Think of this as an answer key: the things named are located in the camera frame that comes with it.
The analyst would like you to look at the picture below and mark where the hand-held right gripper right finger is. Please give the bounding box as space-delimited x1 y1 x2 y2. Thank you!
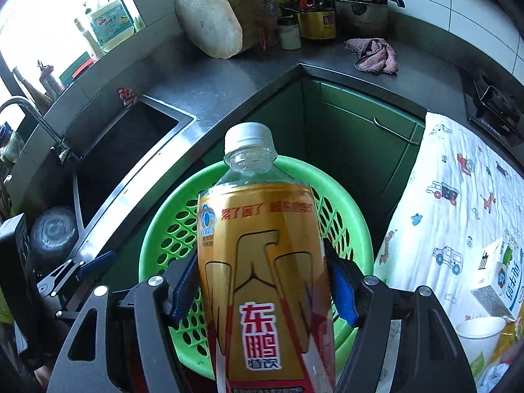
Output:
323 235 477 393

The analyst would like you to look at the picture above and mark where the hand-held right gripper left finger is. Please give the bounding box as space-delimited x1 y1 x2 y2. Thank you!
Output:
52 250 203 393

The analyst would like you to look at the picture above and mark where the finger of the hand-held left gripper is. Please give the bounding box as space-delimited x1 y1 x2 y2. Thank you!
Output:
38 251 119 320

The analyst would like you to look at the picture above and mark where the green plastic basket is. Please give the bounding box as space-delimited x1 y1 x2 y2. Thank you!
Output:
138 153 374 381

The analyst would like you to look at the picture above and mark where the yellow and red drink bottle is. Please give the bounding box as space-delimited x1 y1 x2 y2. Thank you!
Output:
197 122 337 393

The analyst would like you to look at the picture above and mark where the white paper cup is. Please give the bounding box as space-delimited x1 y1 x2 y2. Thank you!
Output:
455 316 508 379

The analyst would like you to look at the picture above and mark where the white drink carton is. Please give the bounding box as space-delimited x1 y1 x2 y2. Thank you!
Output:
469 237 524 322

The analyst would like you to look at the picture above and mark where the silver foil wrapper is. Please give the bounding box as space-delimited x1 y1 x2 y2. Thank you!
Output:
479 360 524 393

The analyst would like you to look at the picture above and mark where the round steel bowl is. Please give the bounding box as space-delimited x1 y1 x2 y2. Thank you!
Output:
30 207 80 263

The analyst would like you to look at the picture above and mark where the blue-lidded jar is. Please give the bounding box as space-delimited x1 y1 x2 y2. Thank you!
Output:
0 123 25 163

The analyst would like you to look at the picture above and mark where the steel kitchen sink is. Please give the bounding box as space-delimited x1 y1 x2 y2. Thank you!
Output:
8 94 197 263

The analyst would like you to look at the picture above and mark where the printed blanket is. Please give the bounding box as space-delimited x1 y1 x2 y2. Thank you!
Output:
373 111 524 393

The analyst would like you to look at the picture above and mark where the steel faucet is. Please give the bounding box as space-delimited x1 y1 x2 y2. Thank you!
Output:
0 96 72 163

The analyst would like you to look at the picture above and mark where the red scrub cloth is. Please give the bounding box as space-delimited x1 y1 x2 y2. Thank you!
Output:
118 87 140 109

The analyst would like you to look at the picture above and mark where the steel utensil holder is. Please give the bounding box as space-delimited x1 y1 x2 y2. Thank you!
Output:
37 61 66 99

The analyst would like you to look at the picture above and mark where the red flat box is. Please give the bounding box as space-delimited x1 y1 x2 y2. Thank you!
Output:
59 51 99 86

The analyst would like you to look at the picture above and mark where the small slim bottle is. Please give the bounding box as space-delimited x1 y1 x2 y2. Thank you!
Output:
74 17 103 60

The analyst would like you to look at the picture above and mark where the clear detergent jug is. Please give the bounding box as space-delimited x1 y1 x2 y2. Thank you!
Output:
84 0 136 53

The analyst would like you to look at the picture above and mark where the pink rag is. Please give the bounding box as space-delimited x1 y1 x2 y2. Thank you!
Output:
344 38 399 75

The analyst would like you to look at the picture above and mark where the black gas stove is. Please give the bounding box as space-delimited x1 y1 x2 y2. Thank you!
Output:
462 71 524 148

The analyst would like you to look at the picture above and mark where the window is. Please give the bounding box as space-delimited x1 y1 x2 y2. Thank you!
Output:
0 0 148 91

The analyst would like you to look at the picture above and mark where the round wooden chopping block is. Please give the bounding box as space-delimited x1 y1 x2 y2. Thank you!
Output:
175 0 281 60

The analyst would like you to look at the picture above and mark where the small white jar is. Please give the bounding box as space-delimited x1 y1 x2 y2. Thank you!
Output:
277 15 303 51

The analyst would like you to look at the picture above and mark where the large cooking oil bottle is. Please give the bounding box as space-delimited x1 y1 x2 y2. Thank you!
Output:
295 0 337 42

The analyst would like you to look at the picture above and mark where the steel pressure cooker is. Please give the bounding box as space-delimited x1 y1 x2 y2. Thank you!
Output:
331 0 406 37

